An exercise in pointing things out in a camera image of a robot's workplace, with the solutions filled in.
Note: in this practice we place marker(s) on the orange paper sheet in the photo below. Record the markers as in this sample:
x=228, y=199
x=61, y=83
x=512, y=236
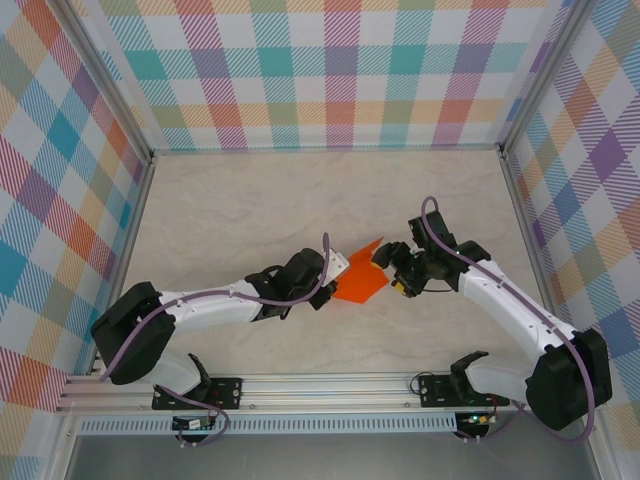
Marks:
x=362, y=282

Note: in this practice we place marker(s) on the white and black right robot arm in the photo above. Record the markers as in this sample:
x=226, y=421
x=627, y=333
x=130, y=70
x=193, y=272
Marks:
x=570, y=390

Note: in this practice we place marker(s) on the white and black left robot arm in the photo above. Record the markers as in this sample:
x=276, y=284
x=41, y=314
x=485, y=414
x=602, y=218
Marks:
x=130, y=340

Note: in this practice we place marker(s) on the small circuit board green light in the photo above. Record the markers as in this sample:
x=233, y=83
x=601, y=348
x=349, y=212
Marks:
x=477, y=419

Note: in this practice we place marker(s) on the grey metal panel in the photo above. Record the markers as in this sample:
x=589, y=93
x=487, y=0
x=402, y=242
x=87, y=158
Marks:
x=325, y=460

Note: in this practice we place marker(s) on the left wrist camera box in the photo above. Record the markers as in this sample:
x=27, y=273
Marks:
x=341, y=263

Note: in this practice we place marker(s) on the aluminium mounting rail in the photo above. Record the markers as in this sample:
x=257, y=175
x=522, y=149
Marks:
x=325, y=390

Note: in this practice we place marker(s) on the aluminium frame rail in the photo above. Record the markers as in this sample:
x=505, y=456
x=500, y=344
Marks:
x=536, y=250
x=126, y=250
x=325, y=149

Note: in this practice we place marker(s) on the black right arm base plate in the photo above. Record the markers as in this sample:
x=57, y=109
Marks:
x=435, y=390

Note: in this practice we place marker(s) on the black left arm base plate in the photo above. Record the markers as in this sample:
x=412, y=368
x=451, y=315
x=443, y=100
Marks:
x=227, y=390

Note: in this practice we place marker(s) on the aluminium frame post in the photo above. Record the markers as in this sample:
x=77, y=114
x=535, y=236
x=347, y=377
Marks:
x=115, y=85
x=541, y=75

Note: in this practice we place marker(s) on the aluminium frame leg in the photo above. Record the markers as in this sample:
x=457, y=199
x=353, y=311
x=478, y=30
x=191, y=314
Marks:
x=61, y=450
x=600, y=450

